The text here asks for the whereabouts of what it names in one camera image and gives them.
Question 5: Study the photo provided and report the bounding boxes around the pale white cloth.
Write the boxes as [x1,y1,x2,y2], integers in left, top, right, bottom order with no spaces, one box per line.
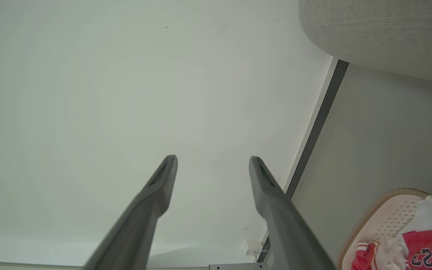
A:
[400,199,432,235]

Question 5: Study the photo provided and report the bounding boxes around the white garment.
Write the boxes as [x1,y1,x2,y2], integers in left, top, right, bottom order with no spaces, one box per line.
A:
[375,236,410,270]

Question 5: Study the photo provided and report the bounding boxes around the red number 23 jersey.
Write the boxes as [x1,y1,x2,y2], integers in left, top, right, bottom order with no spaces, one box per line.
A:
[351,217,432,270]

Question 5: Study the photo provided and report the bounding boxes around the grey fabric sofa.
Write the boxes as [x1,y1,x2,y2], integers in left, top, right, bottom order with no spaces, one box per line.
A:
[298,0,432,87]

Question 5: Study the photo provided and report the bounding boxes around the dark baseboard strip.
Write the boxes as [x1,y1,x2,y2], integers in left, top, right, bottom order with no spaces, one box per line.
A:
[256,59,350,263]

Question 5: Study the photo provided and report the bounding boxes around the white wall socket box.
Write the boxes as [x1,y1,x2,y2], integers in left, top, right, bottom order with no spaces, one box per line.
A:
[245,240,263,257]

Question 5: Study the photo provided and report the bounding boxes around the white perforated laundry basket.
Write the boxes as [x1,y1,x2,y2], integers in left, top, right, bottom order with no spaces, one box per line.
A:
[337,188,432,270]

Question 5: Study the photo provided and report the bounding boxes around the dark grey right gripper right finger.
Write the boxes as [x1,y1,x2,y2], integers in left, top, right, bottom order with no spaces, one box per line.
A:
[249,156,337,270]

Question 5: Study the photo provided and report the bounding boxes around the metal frame partition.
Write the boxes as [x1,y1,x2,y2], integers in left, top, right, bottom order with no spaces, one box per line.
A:
[208,262,269,270]

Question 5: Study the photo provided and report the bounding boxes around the white wall trim strip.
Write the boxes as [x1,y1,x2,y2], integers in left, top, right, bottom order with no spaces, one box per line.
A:
[263,56,339,240]

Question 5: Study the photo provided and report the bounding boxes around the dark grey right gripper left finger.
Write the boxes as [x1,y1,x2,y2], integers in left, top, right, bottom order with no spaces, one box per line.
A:
[83,155,178,270]

